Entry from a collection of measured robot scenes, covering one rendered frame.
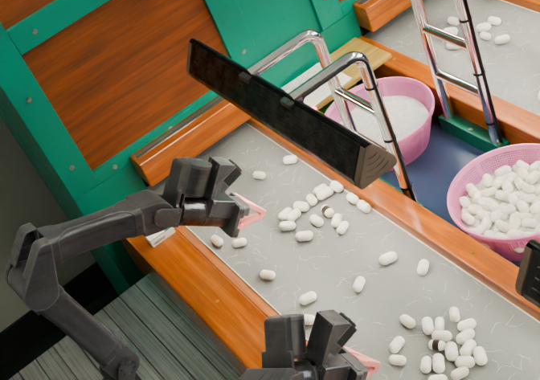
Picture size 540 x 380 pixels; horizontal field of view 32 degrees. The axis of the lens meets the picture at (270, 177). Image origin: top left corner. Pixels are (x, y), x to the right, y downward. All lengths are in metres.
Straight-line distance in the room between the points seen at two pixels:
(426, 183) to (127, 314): 0.72
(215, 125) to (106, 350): 0.67
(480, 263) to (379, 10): 0.86
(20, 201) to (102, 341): 1.30
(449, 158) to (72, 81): 0.85
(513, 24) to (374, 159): 0.92
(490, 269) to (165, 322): 0.71
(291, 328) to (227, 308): 0.45
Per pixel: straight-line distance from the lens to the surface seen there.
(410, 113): 2.20
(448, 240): 1.81
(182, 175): 1.74
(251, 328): 1.81
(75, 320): 1.75
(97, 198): 2.24
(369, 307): 1.78
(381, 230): 1.92
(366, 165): 1.53
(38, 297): 1.67
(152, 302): 2.13
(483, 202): 1.91
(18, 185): 3.02
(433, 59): 2.07
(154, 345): 2.03
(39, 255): 1.64
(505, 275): 1.73
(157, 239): 2.09
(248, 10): 2.27
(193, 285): 1.95
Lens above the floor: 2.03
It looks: 37 degrees down
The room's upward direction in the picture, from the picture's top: 25 degrees counter-clockwise
